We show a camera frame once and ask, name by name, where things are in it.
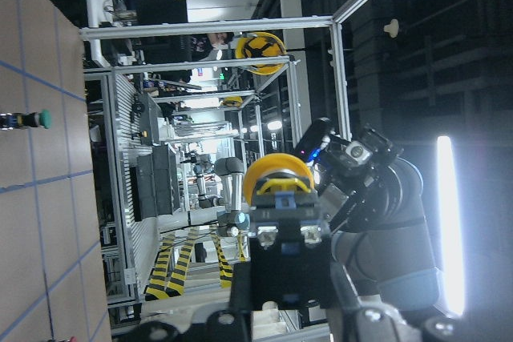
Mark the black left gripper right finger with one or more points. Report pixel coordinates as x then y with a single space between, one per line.
345 310

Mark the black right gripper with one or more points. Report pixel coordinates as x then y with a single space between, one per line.
368 186

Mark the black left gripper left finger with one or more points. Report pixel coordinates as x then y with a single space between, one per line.
240 302

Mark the yellow push button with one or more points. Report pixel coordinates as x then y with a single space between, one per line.
286 214

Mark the green push button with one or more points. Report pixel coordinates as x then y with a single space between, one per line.
17 120

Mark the yellow hard hat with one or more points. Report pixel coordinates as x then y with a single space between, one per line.
260 44

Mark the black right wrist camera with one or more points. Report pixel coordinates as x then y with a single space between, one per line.
314 140

